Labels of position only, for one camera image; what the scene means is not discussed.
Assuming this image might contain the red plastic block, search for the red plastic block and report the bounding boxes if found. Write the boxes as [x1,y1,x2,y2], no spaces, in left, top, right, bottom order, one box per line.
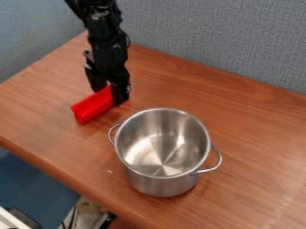
[71,86,114,124]

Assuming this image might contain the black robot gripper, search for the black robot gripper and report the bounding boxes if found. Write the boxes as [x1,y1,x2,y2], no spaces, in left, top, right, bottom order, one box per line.
[63,0,131,106]

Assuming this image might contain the table leg bracket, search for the table leg bracket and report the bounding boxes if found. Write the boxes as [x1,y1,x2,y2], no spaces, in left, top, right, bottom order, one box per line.
[58,197,117,229]

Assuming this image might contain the stainless steel pot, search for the stainless steel pot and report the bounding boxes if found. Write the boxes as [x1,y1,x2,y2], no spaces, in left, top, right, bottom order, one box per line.
[109,107,220,198]

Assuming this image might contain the white object at corner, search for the white object at corner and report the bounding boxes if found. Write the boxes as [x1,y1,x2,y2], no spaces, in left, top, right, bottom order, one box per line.
[0,207,28,229]

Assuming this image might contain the black object on floor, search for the black object on floor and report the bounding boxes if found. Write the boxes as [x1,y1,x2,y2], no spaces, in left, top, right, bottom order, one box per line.
[8,208,42,229]

